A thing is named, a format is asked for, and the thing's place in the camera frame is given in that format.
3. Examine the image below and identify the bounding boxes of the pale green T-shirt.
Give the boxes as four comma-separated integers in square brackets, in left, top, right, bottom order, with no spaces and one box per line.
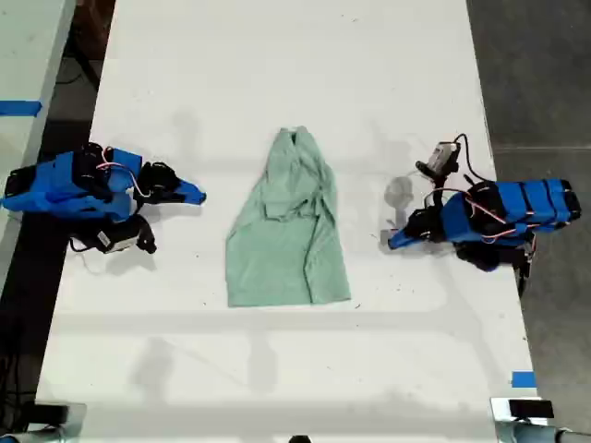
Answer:
[224,125,352,309]

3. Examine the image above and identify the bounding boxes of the long blue tape strip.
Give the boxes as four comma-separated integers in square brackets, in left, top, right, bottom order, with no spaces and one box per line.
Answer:
[0,100,43,117]

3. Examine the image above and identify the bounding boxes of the white side table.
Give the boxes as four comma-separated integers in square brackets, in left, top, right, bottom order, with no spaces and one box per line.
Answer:
[0,0,78,290]

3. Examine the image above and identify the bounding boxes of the small black box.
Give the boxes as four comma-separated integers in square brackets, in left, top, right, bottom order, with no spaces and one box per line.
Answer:
[508,399,555,419]
[33,402,70,424]

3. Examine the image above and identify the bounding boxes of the camera black stalk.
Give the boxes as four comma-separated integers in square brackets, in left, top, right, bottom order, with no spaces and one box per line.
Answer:
[424,170,458,207]
[125,214,158,255]

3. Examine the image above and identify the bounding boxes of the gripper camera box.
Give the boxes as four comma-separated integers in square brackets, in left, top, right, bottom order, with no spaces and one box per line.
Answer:
[94,225,139,255]
[415,140,463,175]

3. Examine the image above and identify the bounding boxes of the camera black cable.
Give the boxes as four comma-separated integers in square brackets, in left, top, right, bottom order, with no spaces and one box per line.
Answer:
[67,233,105,253]
[451,132,484,186]

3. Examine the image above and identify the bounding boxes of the black floor cable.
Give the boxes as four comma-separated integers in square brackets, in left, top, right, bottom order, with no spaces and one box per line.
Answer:
[54,43,103,93]

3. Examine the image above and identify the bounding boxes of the silver metal bracket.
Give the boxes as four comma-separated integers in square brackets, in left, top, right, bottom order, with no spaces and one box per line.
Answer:
[25,401,89,437]
[488,395,562,443]

